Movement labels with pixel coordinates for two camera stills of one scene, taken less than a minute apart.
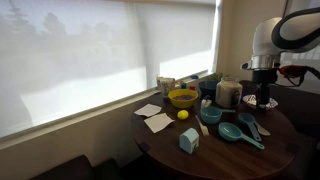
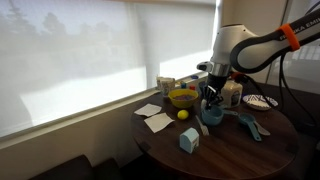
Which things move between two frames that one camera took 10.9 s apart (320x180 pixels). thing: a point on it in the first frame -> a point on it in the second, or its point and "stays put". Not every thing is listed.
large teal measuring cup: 212,114 stays put
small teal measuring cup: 250,119 stays put
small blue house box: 189,140 stays put
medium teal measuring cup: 232,132 -> 217,112
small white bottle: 206,101 stays put
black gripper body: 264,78 -> 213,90
